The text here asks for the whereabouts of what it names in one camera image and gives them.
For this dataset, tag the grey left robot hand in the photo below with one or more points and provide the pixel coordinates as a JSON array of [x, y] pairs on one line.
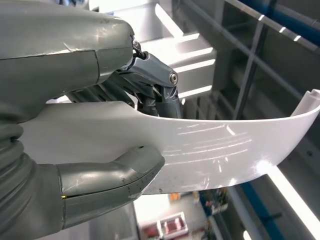
[[62, 33]]

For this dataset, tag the ceiling light strip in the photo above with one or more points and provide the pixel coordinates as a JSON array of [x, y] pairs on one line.
[[295, 202]]

